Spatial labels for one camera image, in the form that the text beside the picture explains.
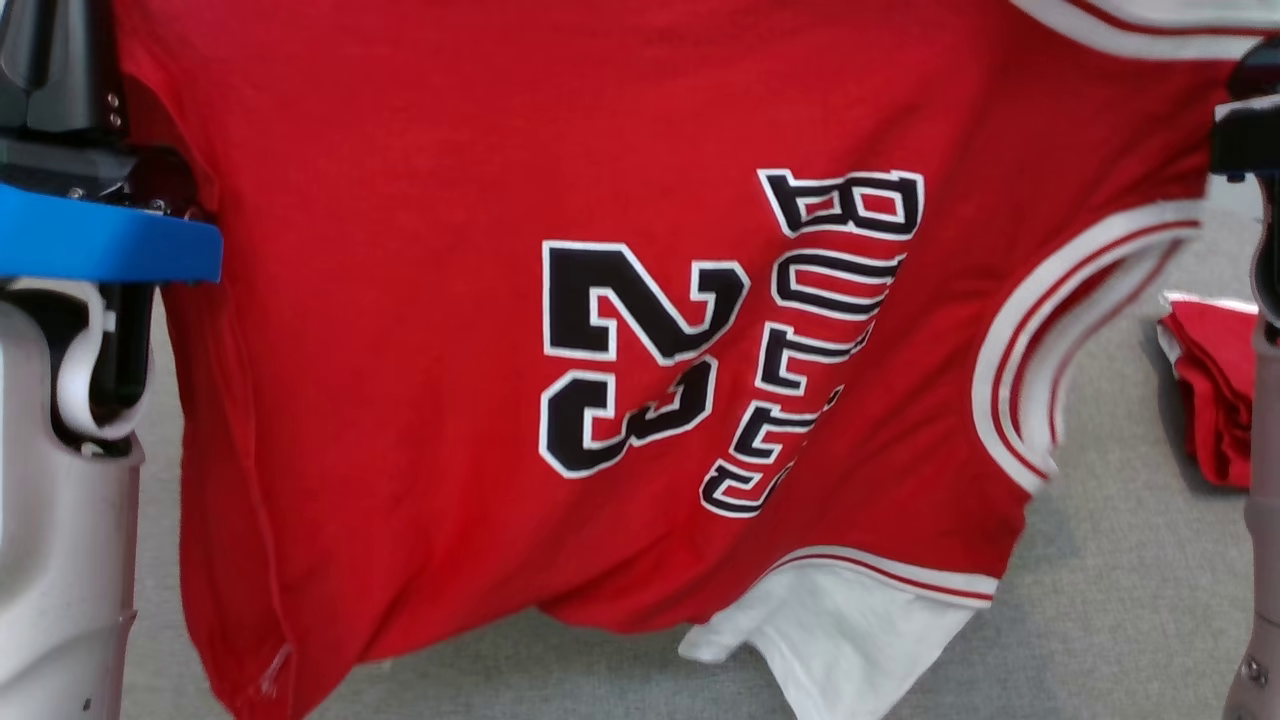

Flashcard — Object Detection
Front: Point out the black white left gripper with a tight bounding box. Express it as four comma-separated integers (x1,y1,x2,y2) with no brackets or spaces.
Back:
0,0,206,453

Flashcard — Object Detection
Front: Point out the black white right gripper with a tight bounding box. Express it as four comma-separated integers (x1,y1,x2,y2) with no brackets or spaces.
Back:
1226,38,1280,101

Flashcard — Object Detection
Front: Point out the red garment with white band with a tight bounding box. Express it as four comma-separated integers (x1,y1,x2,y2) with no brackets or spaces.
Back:
1157,290,1261,491

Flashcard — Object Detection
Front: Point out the red number 23 basketball jersey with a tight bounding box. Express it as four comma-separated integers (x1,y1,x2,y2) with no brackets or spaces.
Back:
112,0,1280,720

